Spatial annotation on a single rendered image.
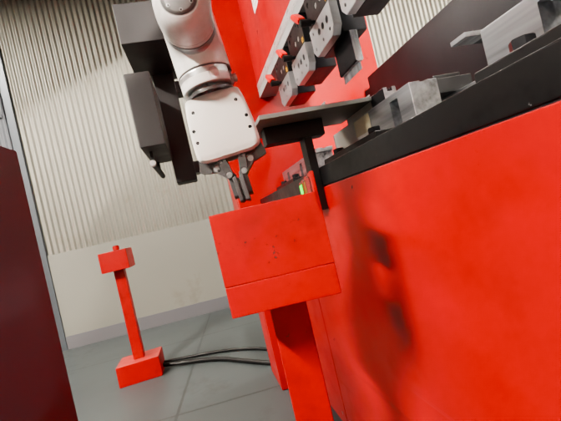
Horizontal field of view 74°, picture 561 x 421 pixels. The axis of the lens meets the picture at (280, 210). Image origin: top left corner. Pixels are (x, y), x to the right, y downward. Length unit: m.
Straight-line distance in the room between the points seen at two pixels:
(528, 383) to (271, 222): 0.35
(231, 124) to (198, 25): 0.14
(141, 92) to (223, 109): 1.40
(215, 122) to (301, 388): 0.44
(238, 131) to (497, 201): 0.35
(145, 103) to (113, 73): 2.28
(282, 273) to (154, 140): 1.44
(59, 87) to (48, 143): 0.55
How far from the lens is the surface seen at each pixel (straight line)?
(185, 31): 0.55
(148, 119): 1.92
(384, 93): 0.85
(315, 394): 0.67
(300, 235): 0.53
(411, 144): 0.54
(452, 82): 1.05
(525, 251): 0.44
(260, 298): 0.54
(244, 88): 1.83
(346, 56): 1.00
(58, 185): 4.13
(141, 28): 2.11
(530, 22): 0.57
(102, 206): 3.97
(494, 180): 0.44
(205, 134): 0.58
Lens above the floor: 0.79
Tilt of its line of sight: level
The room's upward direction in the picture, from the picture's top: 13 degrees counter-clockwise
